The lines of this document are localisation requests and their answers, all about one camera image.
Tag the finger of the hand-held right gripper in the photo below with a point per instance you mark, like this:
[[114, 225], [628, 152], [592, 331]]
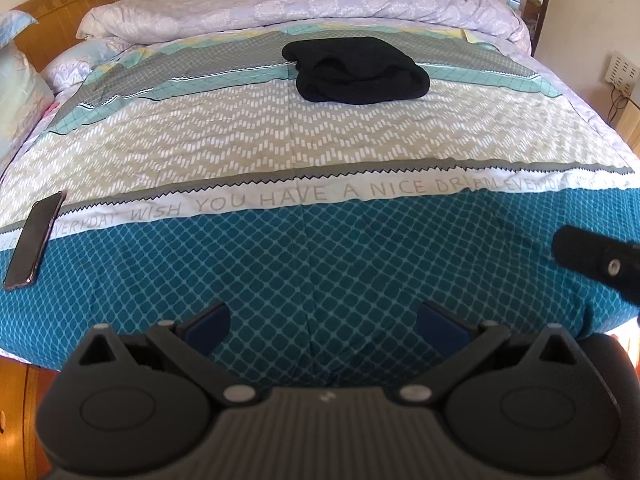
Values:
[[595, 255]]

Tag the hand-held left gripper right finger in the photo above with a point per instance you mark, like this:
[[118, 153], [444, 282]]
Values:
[[440, 327]]

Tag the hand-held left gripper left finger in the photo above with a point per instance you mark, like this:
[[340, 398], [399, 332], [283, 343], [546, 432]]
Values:
[[206, 322]]

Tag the black pants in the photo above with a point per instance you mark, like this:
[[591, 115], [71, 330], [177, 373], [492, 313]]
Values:
[[357, 72]]

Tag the printed patterned bed sheet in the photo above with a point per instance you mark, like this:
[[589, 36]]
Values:
[[310, 185]]

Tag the dark smartphone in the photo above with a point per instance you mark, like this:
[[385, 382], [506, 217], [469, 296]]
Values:
[[36, 240]]

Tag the floral pillow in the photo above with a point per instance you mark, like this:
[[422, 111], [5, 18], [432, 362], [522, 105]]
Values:
[[20, 80]]

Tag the pale lavender quilt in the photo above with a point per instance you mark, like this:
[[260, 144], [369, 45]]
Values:
[[310, 7]]

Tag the wooden headboard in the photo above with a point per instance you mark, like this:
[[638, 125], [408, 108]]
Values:
[[60, 15]]

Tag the white wall socket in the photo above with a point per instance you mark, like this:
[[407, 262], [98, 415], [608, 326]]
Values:
[[621, 71]]

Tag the wooden bed frame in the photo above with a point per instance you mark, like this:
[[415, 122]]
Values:
[[22, 420]]

